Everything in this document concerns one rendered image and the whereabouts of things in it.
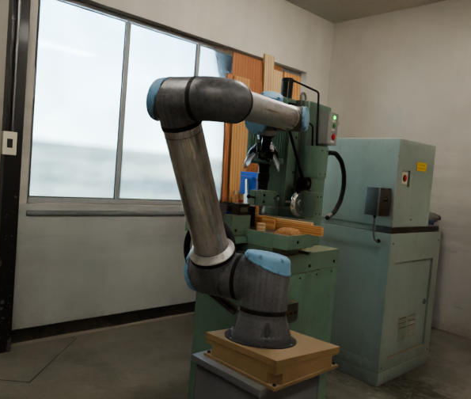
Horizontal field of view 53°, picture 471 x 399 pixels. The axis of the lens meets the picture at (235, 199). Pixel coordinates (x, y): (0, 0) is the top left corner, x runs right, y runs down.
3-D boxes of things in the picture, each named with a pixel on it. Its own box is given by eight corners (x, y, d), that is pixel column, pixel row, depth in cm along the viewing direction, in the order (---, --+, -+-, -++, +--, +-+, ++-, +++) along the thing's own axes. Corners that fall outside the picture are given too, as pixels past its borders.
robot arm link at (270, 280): (277, 315, 142) (283, 256, 142) (226, 305, 149) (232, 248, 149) (294, 307, 155) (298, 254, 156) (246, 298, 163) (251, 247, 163)
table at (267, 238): (169, 231, 226) (170, 218, 226) (212, 229, 250) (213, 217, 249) (275, 252, 188) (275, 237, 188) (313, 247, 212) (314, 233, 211)
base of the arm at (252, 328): (301, 340, 154) (304, 309, 154) (269, 351, 138) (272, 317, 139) (252, 326, 165) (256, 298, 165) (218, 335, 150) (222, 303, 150)
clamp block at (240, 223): (205, 231, 212) (207, 211, 211) (225, 230, 222) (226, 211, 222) (230, 236, 202) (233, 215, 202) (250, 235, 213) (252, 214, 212)
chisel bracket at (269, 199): (248, 207, 223) (249, 189, 223) (265, 207, 234) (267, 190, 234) (260, 209, 218) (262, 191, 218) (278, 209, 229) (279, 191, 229)
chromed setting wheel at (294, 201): (287, 216, 223) (290, 190, 223) (301, 215, 233) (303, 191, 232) (293, 217, 221) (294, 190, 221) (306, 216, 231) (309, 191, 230)
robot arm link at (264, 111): (231, 70, 114) (313, 104, 175) (187, 72, 119) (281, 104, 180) (229, 119, 115) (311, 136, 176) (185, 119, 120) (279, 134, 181)
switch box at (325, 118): (316, 143, 237) (318, 111, 236) (325, 145, 245) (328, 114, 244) (327, 143, 233) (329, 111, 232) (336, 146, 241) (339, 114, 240)
